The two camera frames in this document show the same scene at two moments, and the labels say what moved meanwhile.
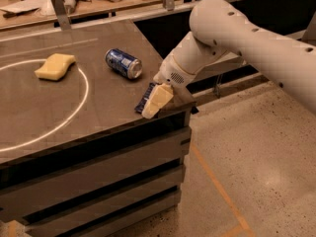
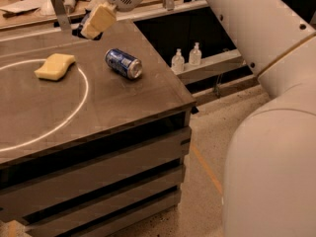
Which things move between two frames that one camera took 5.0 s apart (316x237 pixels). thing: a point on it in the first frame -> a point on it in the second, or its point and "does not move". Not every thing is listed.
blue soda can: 123,63 does not move
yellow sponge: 55,66 does not move
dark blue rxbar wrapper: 143,99 -> 77,31
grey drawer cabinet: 100,182 does not move
